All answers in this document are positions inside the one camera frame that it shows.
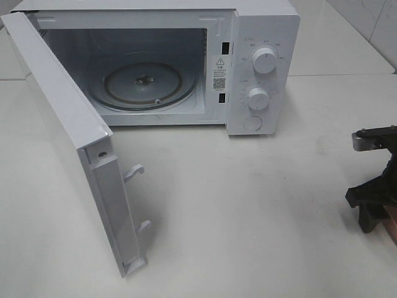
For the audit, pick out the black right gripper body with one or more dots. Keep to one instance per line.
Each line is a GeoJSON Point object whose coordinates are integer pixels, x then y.
{"type": "Point", "coordinates": [389, 174]}

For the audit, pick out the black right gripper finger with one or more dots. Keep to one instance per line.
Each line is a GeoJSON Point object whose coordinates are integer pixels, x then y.
{"type": "Point", "coordinates": [372, 200]}

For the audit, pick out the pink round plate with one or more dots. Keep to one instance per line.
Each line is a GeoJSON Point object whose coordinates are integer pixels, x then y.
{"type": "Point", "coordinates": [390, 224]}

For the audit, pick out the white round door button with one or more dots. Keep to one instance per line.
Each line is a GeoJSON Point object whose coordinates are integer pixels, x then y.
{"type": "Point", "coordinates": [253, 123]}

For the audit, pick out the white microwave door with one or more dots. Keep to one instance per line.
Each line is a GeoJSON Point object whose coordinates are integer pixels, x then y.
{"type": "Point", "coordinates": [81, 138]}

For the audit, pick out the white lower timer knob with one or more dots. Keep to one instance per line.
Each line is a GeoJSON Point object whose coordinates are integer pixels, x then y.
{"type": "Point", "coordinates": [258, 99]}

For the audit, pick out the white upper power knob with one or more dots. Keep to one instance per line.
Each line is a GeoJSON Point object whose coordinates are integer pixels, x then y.
{"type": "Point", "coordinates": [264, 60]}

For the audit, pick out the white microwave oven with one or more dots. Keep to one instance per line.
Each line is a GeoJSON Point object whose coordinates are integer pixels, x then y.
{"type": "Point", "coordinates": [224, 33]}

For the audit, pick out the glass turntable plate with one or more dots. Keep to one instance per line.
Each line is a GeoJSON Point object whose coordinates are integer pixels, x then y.
{"type": "Point", "coordinates": [143, 81]}

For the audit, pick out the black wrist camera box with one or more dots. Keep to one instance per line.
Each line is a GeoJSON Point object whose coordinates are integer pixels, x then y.
{"type": "Point", "coordinates": [375, 139]}

